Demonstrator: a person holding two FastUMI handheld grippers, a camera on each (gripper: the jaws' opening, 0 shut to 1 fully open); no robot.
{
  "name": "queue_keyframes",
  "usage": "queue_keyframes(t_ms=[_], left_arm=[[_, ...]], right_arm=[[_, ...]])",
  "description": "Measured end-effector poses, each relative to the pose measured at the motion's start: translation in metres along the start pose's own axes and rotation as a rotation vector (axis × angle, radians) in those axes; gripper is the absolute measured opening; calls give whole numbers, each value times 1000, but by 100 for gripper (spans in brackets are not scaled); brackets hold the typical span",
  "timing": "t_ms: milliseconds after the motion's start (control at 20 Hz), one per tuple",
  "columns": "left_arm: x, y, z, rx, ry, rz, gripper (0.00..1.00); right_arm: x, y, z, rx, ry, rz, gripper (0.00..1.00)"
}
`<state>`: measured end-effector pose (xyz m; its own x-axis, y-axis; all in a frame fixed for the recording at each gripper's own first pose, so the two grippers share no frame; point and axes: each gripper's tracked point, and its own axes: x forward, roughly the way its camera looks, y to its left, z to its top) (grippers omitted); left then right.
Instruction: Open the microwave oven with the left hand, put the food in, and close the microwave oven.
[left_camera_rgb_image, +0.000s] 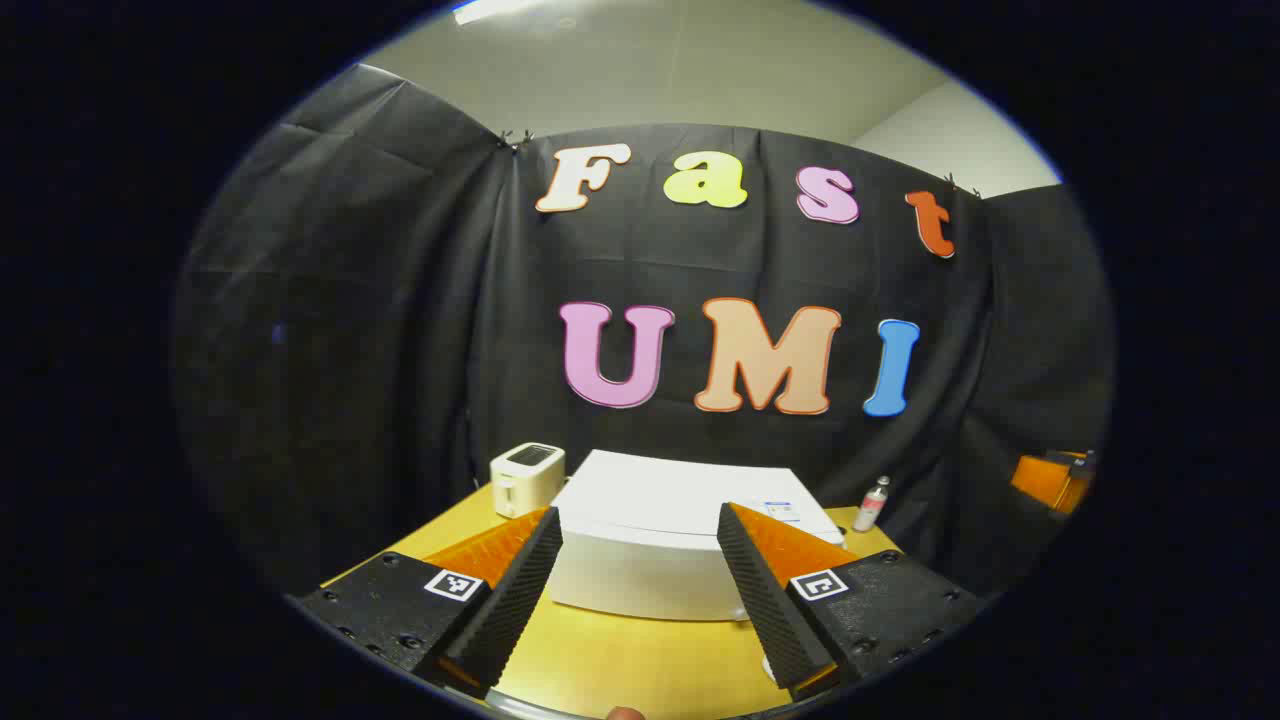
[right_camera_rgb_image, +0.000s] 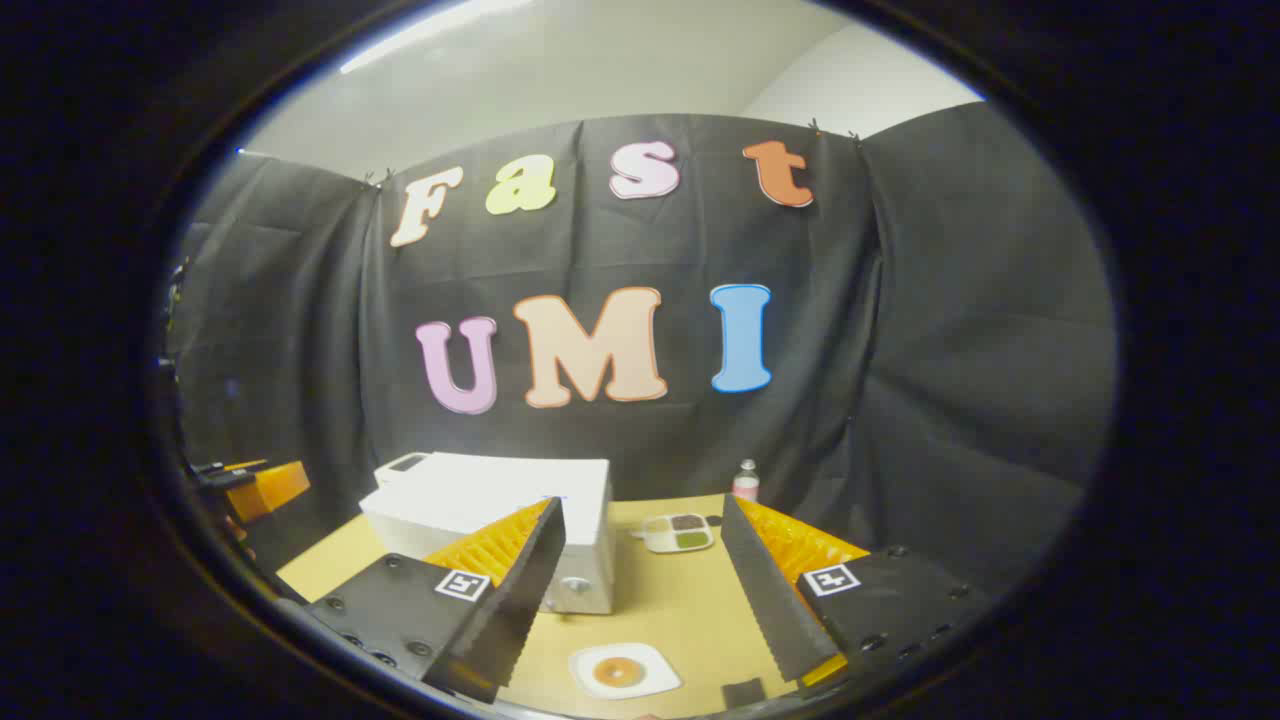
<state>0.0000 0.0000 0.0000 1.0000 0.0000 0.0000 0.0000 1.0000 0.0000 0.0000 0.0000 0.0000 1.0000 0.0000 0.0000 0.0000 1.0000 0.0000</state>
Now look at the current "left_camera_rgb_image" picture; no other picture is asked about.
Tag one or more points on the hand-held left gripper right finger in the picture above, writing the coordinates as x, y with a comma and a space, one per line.
770, 610

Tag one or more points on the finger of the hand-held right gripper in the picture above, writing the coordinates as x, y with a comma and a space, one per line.
1045, 480

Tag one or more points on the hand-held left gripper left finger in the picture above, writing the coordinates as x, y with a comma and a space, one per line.
515, 600

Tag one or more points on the white microwave oven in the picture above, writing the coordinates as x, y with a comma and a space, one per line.
650, 520

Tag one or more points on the cream white toaster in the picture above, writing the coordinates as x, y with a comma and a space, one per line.
525, 480

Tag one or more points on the small pink label bottle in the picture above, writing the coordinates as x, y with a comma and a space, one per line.
870, 508

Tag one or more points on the black backdrop cloth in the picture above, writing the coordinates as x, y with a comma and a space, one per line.
380, 330

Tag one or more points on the ceiling light panel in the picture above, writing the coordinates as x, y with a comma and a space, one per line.
495, 8

